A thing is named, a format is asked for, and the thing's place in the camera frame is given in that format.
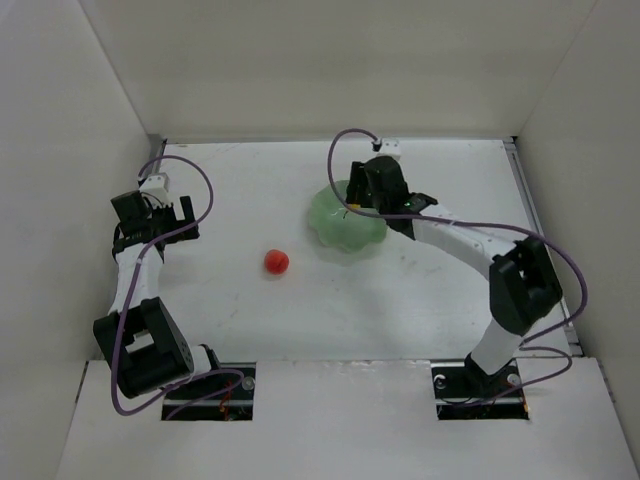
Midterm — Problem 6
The red fake peach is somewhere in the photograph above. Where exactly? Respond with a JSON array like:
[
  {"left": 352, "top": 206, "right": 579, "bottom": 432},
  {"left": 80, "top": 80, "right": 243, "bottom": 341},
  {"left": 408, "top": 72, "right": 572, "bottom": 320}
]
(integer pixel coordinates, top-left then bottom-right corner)
[{"left": 263, "top": 249, "right": 290, "bottom": 276}]

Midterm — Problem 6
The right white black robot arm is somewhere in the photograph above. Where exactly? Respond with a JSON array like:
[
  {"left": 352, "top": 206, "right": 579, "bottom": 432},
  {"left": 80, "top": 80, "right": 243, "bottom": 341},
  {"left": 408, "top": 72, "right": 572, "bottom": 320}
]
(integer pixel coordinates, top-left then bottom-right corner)
[{"left": 346, "top": 156, "right": 563, "bottom": 389}]

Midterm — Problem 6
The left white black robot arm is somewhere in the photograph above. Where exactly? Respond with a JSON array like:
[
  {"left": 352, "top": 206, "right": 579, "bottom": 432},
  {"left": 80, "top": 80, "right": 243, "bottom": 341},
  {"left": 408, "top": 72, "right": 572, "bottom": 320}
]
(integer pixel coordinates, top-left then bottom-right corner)
[{"left": 93, "top": 190, "right": 219, "bottom": 399}]

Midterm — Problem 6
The green scalloped fruit bowl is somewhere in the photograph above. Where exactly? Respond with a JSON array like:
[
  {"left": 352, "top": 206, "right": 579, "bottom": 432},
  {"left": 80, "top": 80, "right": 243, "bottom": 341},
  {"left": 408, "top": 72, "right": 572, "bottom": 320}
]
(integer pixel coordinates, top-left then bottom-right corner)
[{"left": 307, "top": 185, "right": 388, "bottom": 253}]

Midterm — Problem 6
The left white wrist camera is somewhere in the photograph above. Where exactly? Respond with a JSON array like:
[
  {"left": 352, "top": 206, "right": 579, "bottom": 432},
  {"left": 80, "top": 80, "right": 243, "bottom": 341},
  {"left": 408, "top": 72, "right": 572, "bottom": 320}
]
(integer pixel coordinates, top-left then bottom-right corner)
[{"left": 138, "top": 173, "right": 170, "bottom": 198}]

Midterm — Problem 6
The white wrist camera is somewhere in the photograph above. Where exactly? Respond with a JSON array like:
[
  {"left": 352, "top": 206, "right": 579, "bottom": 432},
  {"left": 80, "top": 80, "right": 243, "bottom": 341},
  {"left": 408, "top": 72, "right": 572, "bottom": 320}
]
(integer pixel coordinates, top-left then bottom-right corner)
[
  {"left": 138, "top": 173, "right": 170, "bottom": 198},
  {"left": 372, "top": 137, "right": 401, "bottom": 158}
]

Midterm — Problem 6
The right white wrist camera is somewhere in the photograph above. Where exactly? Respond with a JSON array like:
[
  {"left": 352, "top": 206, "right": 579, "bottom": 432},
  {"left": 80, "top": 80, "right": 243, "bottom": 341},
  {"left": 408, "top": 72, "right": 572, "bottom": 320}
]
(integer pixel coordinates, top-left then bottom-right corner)
[{"left": 372, "top": 137, "right": 401, "bottom": 158}]

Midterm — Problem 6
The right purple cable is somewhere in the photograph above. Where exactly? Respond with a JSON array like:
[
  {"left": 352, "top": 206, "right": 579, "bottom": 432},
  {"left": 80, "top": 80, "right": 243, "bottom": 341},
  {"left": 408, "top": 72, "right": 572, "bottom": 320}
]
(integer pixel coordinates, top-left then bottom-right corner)
[{"left": 327, "top": 129, "right": 589, "bottom": 401}]

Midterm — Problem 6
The purple cable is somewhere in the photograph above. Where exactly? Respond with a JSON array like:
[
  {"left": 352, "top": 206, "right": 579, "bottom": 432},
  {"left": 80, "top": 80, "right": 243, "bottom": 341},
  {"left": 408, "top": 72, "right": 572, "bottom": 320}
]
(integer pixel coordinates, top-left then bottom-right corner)
[
  {"left": 327, "top": 129, "right": 589, "bottom": 401},
  {"left": 109, "top": 155, "right": 246, "bottom": 420}
]

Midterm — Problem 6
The left aluminium table rail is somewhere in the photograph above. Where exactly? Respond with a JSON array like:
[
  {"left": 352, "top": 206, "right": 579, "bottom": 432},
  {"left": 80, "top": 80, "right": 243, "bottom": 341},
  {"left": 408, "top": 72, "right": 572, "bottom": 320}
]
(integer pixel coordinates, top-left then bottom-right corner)
[{"left": 148, "top": 134, "right": 167, "bottom": 169}]

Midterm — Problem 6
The aluminium table rail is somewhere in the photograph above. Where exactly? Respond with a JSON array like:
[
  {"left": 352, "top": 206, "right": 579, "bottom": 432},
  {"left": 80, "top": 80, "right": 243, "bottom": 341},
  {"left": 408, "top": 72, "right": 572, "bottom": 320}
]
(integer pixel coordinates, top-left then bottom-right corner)
[
  {"left": 503, "top": 137, "right": 589, "bottom": 357},
  {"left": 148, "top": 134, "right": 167, "bottom": 169}
]

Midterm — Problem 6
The right aluminium table rail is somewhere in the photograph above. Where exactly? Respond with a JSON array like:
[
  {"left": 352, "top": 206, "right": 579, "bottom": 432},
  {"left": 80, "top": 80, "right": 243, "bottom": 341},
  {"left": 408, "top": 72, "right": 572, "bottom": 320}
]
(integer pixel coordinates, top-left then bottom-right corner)
[{"left": 503, "top": 137, "right": 589, "bottom": 357}]

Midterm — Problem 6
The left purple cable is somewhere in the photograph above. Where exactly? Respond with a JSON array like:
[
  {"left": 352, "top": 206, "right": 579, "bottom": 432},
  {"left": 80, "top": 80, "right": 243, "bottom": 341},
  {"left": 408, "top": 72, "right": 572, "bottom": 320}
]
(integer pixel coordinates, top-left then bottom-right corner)
[{"left": 109, "top": 155, "right": 246, "bottom": 420}]

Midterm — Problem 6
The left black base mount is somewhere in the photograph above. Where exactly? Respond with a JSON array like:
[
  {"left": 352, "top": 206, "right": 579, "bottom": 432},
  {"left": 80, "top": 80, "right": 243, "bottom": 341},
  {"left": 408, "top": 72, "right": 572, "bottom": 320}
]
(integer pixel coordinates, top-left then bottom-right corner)
[{"left": 161, "top": 363, "right": 256, "bottom": 422}]

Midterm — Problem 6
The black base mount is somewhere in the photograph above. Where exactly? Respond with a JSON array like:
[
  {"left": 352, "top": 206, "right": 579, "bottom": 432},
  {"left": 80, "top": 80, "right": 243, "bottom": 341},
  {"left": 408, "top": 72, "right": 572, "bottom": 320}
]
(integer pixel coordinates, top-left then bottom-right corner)
[
  {"left": 161, "top": 363, "right": 256, "bottom": 422},
  {"left": 431, "top": 360, "right": 529, "bottom": 421}
]

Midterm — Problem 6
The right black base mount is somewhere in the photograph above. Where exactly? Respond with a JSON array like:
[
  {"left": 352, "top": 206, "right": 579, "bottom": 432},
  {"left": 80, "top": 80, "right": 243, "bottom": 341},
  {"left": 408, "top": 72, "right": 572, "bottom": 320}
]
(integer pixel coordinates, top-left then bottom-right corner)
[{"left": 431, "top": 360, "right": 529, "bottom": 421}]

